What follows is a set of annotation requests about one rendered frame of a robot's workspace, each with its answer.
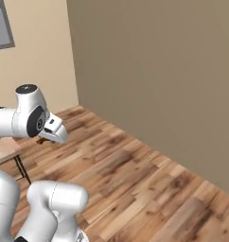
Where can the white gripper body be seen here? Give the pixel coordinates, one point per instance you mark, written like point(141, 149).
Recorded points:
point(58, 134)

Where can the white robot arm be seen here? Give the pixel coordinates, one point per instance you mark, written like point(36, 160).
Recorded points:
point(23, 121)

